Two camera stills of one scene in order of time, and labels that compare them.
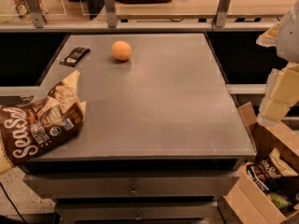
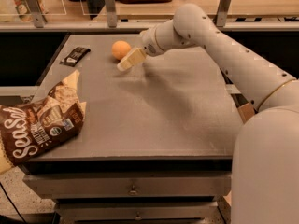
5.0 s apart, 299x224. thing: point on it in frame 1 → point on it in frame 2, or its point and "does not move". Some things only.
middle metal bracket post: [110, 7] does not move
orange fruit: [121, 49] does not move
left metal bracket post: [32, 0] does not move
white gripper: [289, 38] → [149, 44]
